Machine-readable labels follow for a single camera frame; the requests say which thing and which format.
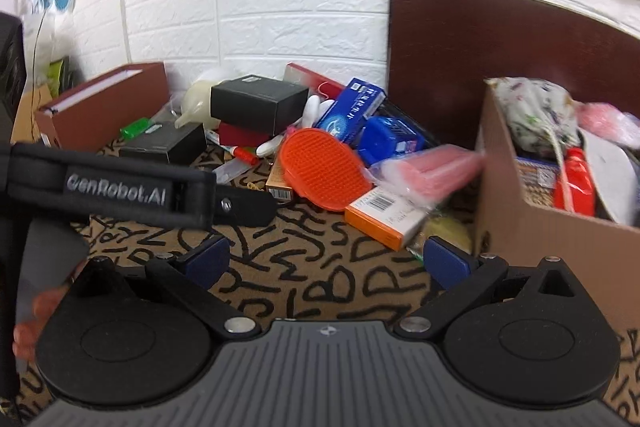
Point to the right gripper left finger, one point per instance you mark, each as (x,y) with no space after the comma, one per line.
(187,279)

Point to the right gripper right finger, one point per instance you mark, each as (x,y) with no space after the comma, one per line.
(466,283)

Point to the printed cloth drawstring bag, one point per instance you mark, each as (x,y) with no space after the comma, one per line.
(541,115)

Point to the clear bag pink contents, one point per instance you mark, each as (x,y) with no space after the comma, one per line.
(609,123)

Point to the person's left hand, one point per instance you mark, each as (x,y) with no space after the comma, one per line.
(27,333)

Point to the yellow green snack packet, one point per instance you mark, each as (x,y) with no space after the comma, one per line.
(446,227)

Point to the dark brown empty box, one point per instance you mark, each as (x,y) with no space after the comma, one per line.
(91,115)

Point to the orange white small box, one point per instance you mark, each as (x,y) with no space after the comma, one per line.
(386,217)

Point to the green plastic block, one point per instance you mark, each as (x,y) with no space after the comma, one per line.
(134,129)

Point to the clear bag pink straws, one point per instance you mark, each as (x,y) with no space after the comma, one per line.
(429,177)

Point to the patterned letter table mat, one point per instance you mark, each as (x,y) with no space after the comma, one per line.
(306,260)

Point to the black box lower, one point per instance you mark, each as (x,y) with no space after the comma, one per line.
(165,143)

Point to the black box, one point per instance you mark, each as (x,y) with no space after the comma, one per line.
(257,103)
(165,143)

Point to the red white marker pen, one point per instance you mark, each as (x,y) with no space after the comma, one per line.
(241,153)

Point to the red bottle in box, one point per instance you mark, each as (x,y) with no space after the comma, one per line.
(574,190)

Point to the tan cardboard box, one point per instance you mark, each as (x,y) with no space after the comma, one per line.
(603,255)

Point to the blue plastic container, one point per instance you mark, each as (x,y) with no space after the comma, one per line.
(387,137)

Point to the cream plastic funnel cup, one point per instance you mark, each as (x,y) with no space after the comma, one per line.
(195,103)

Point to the orange silicone brush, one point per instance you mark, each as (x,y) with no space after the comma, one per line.
(322,169)

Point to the black box upper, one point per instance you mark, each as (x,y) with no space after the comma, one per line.
(257,103)

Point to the blue toothpaste box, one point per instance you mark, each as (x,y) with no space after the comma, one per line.
(350,111)

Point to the white plastic bottle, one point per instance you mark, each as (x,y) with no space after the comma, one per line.
(314,110)

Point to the dark brown wooden board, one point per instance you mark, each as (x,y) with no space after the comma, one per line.
(441,52)

